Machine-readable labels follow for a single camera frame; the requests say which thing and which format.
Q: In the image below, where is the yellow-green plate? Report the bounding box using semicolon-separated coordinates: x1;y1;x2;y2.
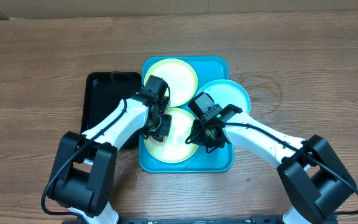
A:
144;108;198;164
144;58;198;107

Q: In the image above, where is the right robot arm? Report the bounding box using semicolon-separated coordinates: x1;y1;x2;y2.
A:
186;103;357;223

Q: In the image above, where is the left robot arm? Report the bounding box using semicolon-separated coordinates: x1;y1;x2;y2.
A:
41;92;172;223

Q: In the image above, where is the dark wet sponge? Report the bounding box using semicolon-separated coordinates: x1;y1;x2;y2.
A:
149;135;164;145

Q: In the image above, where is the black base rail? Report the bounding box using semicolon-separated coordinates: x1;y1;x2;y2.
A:
118;215;285;224

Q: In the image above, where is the teal plastic tray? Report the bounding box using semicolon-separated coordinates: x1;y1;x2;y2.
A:
138;56;234;173

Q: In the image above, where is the light blue plate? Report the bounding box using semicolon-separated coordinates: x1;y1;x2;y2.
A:
197;79;251;114

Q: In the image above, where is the black plastic tray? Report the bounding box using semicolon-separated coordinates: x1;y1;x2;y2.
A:
81;72;145;149

